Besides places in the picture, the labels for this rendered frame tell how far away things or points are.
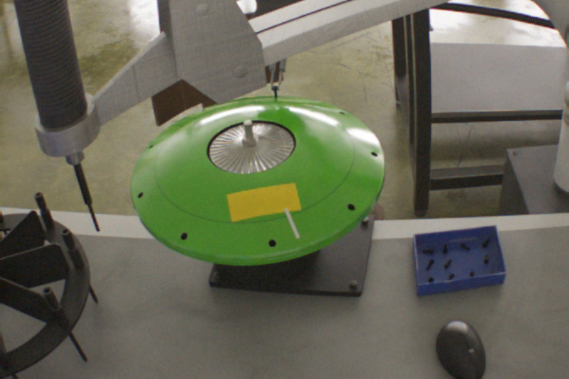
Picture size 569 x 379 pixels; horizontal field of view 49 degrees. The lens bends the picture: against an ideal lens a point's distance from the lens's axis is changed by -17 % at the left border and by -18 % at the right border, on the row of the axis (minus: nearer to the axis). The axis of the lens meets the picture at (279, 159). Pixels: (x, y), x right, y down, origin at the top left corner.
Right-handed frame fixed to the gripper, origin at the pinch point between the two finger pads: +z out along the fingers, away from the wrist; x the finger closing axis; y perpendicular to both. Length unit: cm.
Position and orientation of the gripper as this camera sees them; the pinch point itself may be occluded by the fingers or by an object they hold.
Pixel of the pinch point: (274, 90)
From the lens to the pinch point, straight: 100.6
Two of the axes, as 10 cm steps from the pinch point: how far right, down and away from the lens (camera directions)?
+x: 9.8, 0.4, -2.0
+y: -1.8, -3.1, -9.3
